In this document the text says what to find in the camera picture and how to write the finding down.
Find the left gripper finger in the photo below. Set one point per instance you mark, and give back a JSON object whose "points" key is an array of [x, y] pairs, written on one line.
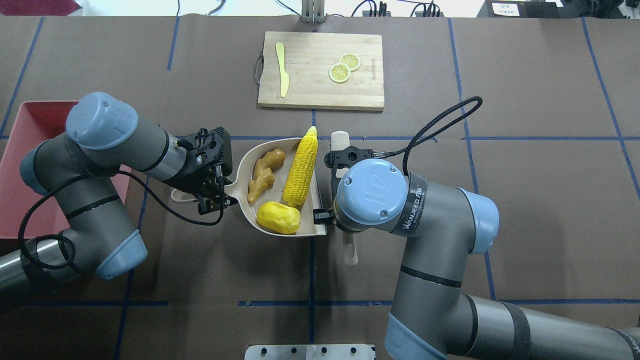
{"points": [[210, 205]]}

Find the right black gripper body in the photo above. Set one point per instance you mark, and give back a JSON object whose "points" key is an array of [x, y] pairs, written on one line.
{"points": [[322, 216]]}

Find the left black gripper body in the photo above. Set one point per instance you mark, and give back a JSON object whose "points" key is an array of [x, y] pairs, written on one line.
{"points": [[196, 178]]}

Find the yellow corn cob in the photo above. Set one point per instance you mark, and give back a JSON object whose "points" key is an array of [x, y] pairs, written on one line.
{"points": [[299, 178]]}

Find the yellow potato toy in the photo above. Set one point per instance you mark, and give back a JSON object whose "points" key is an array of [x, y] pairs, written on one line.
{"points": [[278, 217]]}

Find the orange ginger toy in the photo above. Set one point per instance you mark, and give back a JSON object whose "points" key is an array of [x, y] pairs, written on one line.
{"points": [[263, 173]]}

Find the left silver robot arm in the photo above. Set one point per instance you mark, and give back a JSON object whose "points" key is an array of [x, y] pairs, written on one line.
{"points": [[79, 226]]}

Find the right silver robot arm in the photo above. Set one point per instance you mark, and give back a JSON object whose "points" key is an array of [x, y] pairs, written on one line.
{"points": [[430, 317]]}

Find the yellow plastic knife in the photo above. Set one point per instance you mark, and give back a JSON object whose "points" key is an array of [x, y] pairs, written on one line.
{"points": [[284, 77]]}

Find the lemon slice near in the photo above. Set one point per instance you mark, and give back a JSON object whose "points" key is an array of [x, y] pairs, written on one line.
{"points": [[339, 73]]}

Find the lemon slice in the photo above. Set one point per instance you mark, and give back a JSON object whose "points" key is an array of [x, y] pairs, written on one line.
{"points": [[352, 60], [339, 73]]}

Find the lemon slice far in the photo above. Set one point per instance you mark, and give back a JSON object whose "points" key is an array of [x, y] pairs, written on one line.
{"points": [[352, 60]]}

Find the wooden cutting board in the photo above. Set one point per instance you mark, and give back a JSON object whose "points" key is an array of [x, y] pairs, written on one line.
{"points": [[309, 56]]}

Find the orange black connector one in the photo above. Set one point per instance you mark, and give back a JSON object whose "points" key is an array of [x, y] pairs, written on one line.
{"points": [[373, 9]]}

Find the orange black connector two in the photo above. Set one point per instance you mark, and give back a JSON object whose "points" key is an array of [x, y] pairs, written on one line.
{"points": [[426, 10]]}

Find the magenta cloth on stand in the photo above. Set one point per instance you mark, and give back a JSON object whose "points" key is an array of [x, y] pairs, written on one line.
{"points": [[38, 7]]}

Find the black power box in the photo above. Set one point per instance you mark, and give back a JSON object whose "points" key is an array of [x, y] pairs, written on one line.
{"points": [[526, 9]]}

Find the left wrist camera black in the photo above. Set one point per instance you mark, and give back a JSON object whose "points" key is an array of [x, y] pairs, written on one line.
{"points": [[218, 136]]}

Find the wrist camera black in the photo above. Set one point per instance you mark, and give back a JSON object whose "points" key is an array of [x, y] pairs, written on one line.
{"points": [[346, 158], [218, 136]]}

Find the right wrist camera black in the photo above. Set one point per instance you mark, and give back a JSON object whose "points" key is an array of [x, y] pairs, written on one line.
{"points": [[346, 158]]}

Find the aluminium frame post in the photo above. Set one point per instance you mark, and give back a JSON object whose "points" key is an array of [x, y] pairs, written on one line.
{"points": [[313, 11]]}

